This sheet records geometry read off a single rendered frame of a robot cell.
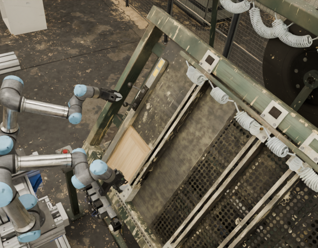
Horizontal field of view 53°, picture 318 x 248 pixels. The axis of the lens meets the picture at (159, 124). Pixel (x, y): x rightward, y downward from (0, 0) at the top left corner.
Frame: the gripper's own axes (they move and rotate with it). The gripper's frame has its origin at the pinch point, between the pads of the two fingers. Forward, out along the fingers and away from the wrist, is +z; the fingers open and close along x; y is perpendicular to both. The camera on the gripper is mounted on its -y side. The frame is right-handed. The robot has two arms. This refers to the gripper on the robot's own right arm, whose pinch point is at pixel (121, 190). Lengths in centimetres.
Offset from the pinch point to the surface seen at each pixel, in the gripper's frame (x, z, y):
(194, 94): 16, -10, 68
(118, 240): 19, 105, -44
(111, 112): 74, 26, 20
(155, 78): 51, -1, 59
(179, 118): 14, -1, 54
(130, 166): 29.6, 34.0, 8.0
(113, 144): 52, 31, 7
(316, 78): -19, 3, 129
